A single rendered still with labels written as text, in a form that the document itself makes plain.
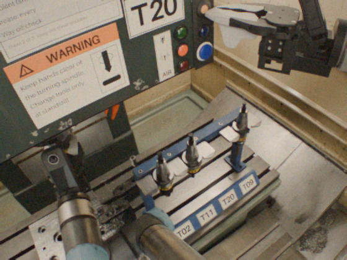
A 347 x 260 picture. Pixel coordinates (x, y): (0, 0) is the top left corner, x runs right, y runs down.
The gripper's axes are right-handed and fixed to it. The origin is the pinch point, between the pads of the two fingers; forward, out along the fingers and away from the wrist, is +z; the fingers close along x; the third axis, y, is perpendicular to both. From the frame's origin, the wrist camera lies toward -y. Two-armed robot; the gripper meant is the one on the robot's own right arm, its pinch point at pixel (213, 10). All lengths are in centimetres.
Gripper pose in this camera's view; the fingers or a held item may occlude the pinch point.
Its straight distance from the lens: 46.6
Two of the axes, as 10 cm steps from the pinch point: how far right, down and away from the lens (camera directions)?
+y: 0.8, 6.9, 7.2
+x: 4.2, -6.7, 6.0
